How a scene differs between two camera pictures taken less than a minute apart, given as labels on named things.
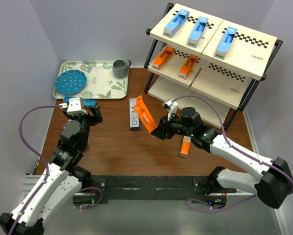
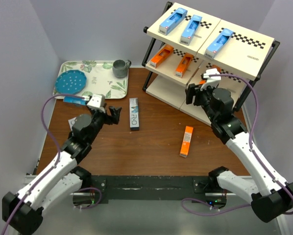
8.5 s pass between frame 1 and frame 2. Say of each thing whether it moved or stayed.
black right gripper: moved
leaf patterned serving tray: stayed
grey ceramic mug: stayed
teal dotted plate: stayed
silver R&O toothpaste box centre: stayed
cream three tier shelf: stayed
